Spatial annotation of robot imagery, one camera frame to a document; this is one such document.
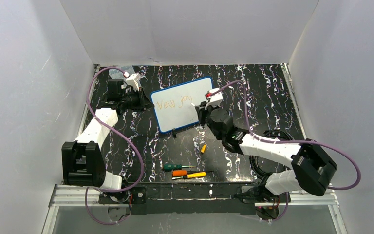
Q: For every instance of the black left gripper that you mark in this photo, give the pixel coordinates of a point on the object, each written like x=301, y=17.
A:
x=140, y=101

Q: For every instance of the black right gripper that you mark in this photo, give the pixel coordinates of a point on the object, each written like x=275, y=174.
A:
x=201, y=112

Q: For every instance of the yellow marker cap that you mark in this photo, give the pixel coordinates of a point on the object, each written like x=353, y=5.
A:
x=203, y=148

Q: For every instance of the blue framed whiteboard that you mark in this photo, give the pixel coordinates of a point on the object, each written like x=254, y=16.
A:
x=172, y=105

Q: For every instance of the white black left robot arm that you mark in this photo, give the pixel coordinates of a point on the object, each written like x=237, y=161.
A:
x=82, y=160

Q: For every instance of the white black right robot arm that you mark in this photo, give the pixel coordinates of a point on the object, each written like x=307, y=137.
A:
x=310, y=168

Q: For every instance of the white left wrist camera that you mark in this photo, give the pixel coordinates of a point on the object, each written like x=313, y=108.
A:
x=132, y=81

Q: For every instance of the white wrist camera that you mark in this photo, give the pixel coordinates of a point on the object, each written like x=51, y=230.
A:
x=132, y=81
x=214, y=97

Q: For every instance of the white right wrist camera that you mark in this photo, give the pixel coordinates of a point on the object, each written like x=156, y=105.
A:
x=214, y=97

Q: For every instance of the yellow handled screwdriver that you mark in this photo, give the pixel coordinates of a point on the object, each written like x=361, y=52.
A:
x=192, y=175

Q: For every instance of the orange handled screwdriver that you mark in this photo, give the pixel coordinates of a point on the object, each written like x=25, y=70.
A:
x=186, y=174

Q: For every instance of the green handled screwdriver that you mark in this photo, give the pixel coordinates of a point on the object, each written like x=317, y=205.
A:
x=171, y=167

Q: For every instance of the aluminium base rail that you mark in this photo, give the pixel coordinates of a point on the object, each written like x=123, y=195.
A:
x=65, y=195

